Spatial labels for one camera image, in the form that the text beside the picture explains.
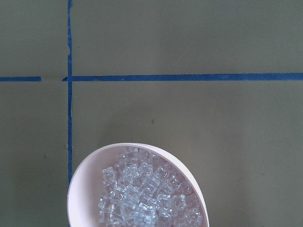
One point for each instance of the clear ice cube pile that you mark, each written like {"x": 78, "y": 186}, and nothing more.
{"x": 144, "y": 190}

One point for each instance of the pink bowl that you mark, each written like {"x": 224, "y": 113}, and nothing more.
{"x": 86, "y": 187}

